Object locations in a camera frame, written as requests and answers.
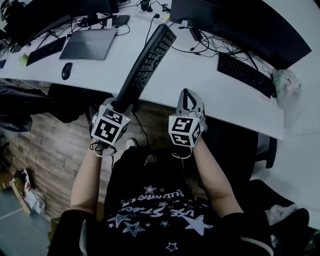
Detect clear plastic bag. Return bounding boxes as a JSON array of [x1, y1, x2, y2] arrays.
[[271, 68, 302, 110]]

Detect black power adapter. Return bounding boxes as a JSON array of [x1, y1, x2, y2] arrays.
[[189, 26, 203, 42]]

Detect grey closed laptop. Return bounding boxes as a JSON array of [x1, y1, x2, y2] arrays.
[[58, 27, 119, 61]]

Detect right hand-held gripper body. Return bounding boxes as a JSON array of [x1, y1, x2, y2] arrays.
[[168, 88, 209, 149]]

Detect black keyboard with cable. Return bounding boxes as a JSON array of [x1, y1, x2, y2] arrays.
[[114, 23, 177, 151]]

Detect black keyboard with white legends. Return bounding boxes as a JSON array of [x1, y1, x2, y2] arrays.
[[216, 52, 277, 99]]

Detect person's right forearm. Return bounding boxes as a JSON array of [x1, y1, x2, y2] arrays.
[[171, 138, 245, 219]]

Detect black cable with round plug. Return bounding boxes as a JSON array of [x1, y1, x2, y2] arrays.
[[144, 13, 161, 46]]

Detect green packet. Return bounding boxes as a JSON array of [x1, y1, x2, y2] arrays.
[[17, 53, 30, 66]]

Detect slim black keyboard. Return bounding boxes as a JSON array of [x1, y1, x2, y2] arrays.
[[25, 36, 67, 67]]

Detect black tangled cable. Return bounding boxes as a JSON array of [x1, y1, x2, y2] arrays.
[[172, 22, 258, 59]]

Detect black star print shirt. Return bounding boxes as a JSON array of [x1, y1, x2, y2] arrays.
[[46, 146, 276, 256]]

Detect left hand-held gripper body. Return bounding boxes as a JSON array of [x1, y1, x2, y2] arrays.
[[89, 97, 134, 147]]

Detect person's left forearm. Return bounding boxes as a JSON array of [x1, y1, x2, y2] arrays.
[[69, 138, 114, 216]]

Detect black under-desk cabinet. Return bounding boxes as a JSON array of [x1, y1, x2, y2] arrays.
[[203, 116, 260, 181]]

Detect large black curved monitor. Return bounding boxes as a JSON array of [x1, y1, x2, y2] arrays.
[[169, 0, 313, 71]]

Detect cardboard box with clutter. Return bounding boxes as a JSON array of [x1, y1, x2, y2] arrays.
[[9, 168, 47, 216]]

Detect black computer mouse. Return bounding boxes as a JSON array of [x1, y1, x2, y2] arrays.
[[61, 62, 74, 81]]

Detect flat black box device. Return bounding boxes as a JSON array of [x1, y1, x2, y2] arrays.
[[111, 14, 131, 27]]

